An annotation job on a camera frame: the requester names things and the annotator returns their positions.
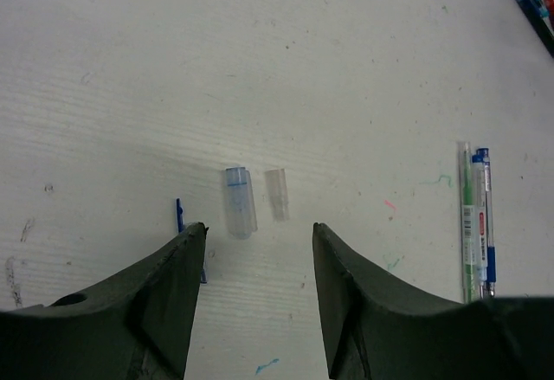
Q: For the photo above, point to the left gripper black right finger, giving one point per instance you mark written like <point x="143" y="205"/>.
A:
<point x="377" y="326"/>

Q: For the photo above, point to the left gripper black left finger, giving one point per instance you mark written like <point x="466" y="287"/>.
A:
<point x="136" y="324"/>

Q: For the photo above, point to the grey pen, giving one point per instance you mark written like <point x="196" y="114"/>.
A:
<point x="467" y="215"/>

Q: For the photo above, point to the blue pen pile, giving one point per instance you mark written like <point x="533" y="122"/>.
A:
<point x="533" y="14"/>

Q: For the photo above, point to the clear pen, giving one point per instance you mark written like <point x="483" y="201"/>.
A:
<point x="481" y="187"/>

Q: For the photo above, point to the small clear pen cap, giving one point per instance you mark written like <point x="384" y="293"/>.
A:
<point x="277" y="194"/>

